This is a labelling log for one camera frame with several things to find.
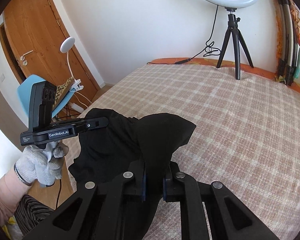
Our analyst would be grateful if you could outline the black pants with yellow stripes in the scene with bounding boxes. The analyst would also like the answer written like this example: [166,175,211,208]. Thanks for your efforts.
[69,108,196,239]

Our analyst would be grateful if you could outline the pink sleeved left forearm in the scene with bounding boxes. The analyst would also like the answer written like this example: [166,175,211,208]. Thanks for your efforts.
[0,168,30,227]

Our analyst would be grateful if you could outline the white gloved left hand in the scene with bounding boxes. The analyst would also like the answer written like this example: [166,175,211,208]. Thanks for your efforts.
[14,141,69,186]

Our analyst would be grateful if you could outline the light blue chair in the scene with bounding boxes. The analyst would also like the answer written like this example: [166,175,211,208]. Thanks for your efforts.
[17,74,75,121]

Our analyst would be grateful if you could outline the white clip desk lamp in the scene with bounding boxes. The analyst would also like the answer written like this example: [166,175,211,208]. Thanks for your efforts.
[59,36,84,92]

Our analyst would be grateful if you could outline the striped dark trousers leg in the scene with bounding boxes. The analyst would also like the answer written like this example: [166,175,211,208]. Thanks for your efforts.
[14,194,54,236]

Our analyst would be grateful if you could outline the wooden door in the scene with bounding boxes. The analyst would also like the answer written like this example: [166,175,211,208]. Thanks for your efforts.
[1,0,101,107]

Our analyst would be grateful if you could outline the orange bed sheet edge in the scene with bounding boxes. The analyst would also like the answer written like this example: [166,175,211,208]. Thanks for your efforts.
[147,57,300,94]

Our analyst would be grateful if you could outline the black mini tripod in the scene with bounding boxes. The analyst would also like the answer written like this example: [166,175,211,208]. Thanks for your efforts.
[216,7,254,80]

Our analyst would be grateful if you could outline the folded silver tripod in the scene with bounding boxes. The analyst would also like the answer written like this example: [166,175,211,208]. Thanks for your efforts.
[277,0,298,86]

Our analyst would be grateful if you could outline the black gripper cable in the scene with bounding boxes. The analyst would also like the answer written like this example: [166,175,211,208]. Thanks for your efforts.
[54,178,63,210]

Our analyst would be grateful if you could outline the black ring light cable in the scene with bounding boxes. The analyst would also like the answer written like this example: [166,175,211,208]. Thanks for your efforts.
[146,3,222,66]

